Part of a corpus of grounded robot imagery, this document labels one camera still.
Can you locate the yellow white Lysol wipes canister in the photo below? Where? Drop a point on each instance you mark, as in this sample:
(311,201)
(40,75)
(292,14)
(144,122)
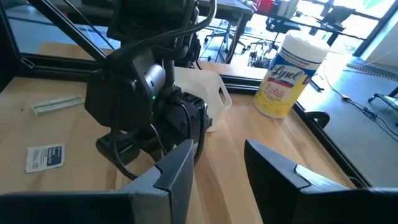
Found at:
(286,81)

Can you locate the white blue alcohol wipe packet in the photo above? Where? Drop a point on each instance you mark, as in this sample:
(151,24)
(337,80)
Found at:
(45,158)

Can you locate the white plastic bin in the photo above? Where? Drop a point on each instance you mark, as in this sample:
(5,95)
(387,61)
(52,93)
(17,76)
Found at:
(202,84)

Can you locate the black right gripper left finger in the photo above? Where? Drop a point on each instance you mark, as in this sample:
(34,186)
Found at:
(174,174)

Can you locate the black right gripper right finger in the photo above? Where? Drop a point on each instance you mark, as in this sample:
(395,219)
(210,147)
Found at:
(273,186)

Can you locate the black aluminium table frame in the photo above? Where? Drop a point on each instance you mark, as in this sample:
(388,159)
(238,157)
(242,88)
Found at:
(62,68)

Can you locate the white green bandage packet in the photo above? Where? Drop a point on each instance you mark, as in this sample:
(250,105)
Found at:
(57,104)

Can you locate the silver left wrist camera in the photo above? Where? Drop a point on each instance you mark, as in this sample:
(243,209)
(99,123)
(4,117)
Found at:
(154,77)

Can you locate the grey monitor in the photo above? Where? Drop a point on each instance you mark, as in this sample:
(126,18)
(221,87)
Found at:
(339,14)

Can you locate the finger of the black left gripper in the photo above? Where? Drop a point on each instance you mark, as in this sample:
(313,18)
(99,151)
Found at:
(154,149)
(118,149)

